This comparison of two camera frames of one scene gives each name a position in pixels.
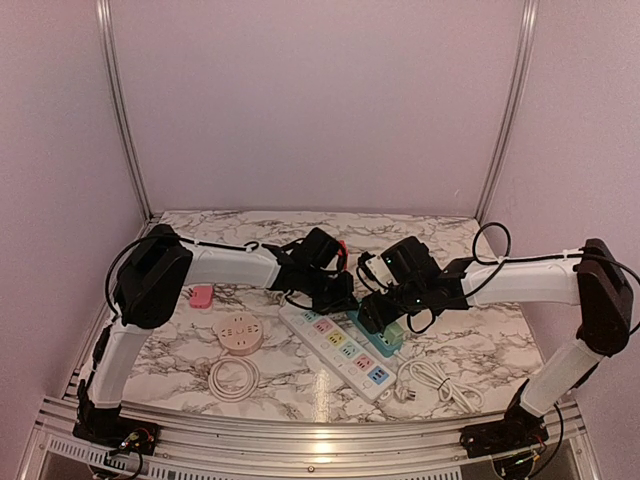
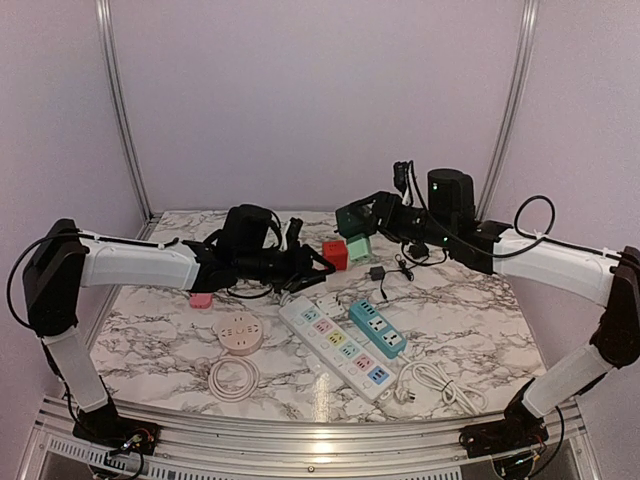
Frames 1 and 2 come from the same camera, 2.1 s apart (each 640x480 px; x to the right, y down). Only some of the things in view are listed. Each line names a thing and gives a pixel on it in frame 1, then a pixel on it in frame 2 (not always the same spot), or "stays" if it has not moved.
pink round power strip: x=239 y=333 stays
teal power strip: x=379 y=339 stays
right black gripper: x=378 y=316 -> x=384 y=200
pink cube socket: x=202 y=297 stays
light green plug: x=393 y=333 -> x=358 y=248
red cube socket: x=342 y=255 stays
